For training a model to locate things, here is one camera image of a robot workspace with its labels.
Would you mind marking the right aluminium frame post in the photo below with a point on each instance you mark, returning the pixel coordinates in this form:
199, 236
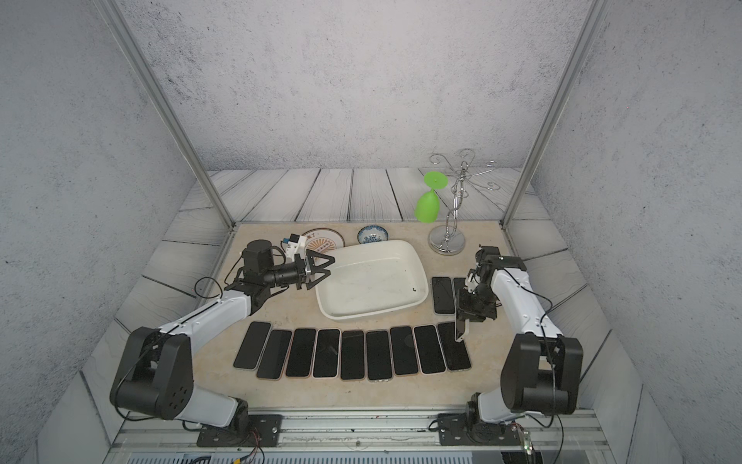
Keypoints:
571, 72

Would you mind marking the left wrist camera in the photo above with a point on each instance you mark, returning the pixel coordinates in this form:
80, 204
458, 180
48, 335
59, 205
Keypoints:
294, 247

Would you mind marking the aluminium front rail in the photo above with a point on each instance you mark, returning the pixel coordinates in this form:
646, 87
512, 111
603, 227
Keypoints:
398, 435

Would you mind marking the eleventh phone cream case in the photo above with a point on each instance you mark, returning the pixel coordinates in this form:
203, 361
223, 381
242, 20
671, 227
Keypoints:
443, 298

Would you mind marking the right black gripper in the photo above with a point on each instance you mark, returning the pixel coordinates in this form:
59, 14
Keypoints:
464, 310

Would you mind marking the small blue white dish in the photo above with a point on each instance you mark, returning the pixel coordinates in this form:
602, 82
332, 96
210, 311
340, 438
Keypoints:
372, 233

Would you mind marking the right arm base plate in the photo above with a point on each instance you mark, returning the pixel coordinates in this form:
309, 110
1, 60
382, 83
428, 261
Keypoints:
459, 430

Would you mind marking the white storage tray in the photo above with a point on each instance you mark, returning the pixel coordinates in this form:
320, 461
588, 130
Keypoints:
371, 280

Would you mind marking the phone with pink case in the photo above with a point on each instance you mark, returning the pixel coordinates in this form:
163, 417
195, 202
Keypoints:
404, 356

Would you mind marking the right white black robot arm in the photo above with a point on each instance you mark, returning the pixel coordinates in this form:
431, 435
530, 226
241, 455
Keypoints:
543, 368

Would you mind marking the green plastic wine glass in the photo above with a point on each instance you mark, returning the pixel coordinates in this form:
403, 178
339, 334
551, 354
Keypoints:
428, 207

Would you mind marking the aluminium frame post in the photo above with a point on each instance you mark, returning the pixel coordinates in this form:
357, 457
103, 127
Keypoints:
571, 72
117, 25

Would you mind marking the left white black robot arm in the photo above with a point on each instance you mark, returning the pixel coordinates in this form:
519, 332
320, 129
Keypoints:
155, 375

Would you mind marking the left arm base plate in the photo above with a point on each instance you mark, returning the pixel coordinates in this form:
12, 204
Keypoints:
251, 431

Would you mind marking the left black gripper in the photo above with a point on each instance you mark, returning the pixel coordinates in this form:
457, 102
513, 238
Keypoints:
318, 269

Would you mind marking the twelfth phone dark case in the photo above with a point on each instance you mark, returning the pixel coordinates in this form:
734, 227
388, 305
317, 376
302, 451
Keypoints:
458, 285

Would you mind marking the round plate with red rim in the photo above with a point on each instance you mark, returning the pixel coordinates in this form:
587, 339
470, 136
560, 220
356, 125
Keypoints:
323, 240

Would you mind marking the silver wire glass rack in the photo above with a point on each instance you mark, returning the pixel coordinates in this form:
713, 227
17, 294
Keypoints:
447, 239

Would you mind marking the phone white case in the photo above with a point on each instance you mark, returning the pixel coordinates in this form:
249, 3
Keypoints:
253, 345
274, 356

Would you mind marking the left aluminium frame post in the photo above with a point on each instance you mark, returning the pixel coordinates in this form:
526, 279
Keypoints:
117, 25

